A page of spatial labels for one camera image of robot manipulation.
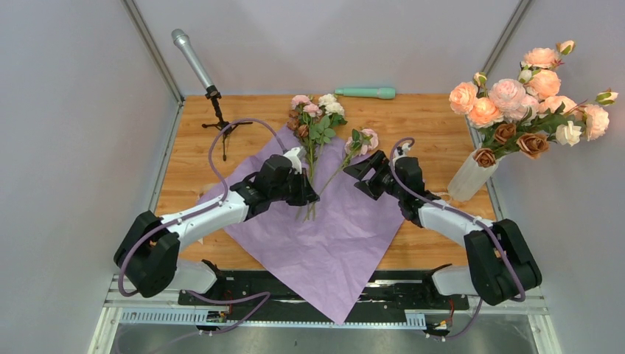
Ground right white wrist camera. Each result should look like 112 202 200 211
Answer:
393 142 412 159

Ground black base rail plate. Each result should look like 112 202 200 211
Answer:
202 270 469 315

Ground teal cylindrical handle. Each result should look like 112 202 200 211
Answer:
334 87 396 100

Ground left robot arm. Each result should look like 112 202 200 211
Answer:
114 147 319 305

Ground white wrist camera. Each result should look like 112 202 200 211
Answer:
283 147 306 174
393 142 412 159

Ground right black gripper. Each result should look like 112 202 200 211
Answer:
343 150 405 201

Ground pink and purple wrapping paper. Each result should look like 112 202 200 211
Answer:
224 137 404 325

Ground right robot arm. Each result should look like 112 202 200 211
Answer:
343 151 542 308

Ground silver microphone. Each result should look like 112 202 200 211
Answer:
171 29 218 97

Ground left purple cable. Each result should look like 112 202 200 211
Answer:
116 118 289 338

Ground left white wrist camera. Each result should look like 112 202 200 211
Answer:
283 147 306 174

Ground white ribbed vase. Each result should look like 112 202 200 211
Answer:
447 147 499 202

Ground peach artificial roses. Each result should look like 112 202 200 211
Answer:
448 40 618 148

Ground pink flower bouquet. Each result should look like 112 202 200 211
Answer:
286 94 349 222

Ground brown rose stem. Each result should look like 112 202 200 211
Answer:
471 122 550 168

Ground large pink rose stem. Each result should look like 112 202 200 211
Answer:
317 128 379 195

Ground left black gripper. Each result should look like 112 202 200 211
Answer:
270 169 321 207

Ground purple cable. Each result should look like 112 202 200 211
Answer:
388 137 527 341
116 118 289 338

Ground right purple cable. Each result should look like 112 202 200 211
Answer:
388 137 527 341

